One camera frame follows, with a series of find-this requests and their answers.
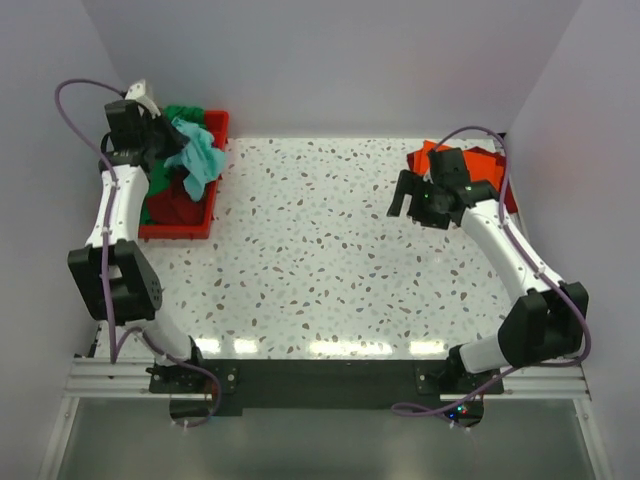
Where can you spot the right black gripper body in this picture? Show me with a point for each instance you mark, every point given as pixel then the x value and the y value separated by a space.
pixel 424 206

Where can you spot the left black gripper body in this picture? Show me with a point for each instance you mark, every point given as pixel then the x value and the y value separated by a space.
pixel 145 136

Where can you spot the teal t shirt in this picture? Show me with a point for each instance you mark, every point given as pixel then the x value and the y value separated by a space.
pixel 203 161

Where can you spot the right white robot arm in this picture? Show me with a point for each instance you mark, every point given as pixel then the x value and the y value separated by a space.
pixel 548 315

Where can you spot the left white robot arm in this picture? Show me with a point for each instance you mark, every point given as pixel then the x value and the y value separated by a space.
pixel 116 281

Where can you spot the green t shirt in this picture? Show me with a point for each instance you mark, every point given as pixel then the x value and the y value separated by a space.
pixel 161 177

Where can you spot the orange folded t shirt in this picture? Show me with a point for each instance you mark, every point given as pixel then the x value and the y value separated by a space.
pixel 482 164

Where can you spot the red plastic bin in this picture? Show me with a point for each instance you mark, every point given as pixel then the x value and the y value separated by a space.
pixel 217 123

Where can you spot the dark red t shirt in bin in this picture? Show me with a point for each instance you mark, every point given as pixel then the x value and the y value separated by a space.
pixel 174 205

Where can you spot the aluminium rail frame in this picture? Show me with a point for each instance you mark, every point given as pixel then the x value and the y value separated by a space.
pixel 294 338

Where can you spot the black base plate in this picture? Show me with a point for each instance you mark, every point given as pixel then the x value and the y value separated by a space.
pixel 412 388

